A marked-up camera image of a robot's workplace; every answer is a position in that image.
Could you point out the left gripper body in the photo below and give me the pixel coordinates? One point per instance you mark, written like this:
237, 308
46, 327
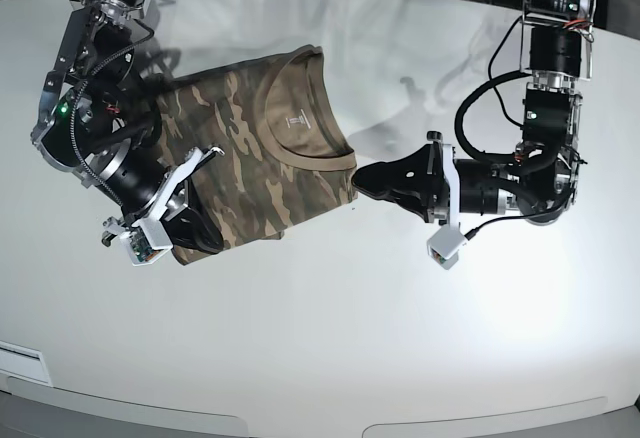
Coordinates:
467, 185

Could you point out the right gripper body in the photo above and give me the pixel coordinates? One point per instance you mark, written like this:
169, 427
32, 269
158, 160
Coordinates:
145, 187

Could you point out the camouflage T-shirt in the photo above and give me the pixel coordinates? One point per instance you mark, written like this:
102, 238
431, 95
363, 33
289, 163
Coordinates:
284, 159

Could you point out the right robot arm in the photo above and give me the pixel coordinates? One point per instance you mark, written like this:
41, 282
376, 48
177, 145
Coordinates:
98, 121

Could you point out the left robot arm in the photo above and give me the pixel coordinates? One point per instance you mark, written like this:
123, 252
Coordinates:
537, 181

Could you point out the white label plate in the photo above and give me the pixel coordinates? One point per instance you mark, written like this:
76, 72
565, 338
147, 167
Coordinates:
24, 363

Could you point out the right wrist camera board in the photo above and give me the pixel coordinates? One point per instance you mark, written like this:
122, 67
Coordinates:
145, 242

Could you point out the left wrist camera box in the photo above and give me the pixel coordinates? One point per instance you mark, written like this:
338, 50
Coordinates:
444, 246

